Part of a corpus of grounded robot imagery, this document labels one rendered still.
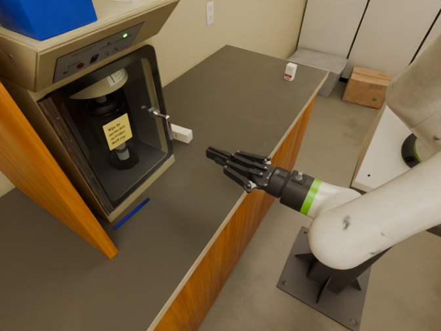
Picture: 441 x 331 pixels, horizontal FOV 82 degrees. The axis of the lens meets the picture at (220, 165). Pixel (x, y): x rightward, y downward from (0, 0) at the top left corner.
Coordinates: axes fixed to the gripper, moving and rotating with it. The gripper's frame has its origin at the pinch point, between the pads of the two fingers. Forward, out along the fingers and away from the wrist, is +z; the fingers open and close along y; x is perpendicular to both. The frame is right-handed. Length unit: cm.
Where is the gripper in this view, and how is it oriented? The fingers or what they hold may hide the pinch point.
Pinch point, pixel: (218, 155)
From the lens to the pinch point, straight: 71.9
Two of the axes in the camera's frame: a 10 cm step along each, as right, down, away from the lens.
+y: -5.3, 6.2, -5.7
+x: 0.1, 6.8, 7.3
